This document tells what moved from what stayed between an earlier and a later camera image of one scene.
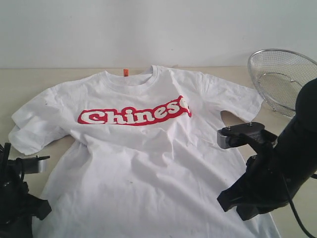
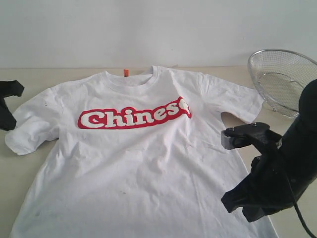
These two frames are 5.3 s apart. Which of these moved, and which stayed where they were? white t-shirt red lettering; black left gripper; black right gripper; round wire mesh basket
Moved: black left gripper
Stayed: round wire mesh basket; black right gripper; white t-shirt red lettering
